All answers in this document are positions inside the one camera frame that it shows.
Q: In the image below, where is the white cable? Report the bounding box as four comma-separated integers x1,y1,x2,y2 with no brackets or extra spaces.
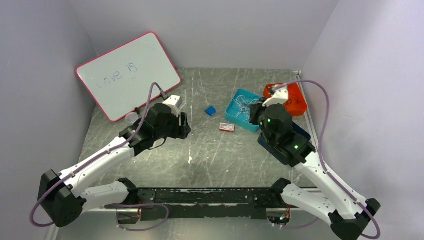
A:
233,95,261,118

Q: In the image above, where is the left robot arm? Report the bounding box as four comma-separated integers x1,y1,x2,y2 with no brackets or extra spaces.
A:
37,95,191,228

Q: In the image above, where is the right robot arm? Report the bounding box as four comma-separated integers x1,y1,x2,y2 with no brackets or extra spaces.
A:
249,102,381,240

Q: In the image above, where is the light blue plastic bin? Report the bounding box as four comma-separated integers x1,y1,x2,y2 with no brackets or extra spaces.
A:
225,88,261,133

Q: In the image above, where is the small blue stamp block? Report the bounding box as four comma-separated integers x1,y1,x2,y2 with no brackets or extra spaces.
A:
205,106,217,117

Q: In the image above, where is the red white small card box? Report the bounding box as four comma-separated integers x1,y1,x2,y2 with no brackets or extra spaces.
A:
219,122,235,133

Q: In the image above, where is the small clear plastic cup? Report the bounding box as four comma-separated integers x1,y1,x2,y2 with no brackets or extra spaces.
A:
125,112,139,125

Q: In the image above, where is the orange plastic bin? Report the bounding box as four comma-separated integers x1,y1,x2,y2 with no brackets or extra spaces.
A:
283,83,308,117

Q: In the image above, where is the pink framed whiteboard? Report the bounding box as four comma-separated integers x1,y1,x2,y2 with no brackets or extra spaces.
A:
75,32,182,122

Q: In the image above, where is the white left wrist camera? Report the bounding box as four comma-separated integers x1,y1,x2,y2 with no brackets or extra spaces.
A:
163,95,183,118

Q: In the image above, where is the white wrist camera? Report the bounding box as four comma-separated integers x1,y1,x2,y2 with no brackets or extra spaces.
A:
163,95,183,118
262,84,289,107

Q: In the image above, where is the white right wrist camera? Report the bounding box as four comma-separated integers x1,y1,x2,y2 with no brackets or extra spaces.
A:
262,84,289,107

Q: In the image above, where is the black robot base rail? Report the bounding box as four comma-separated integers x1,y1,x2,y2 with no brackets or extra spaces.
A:
117,187,288,221

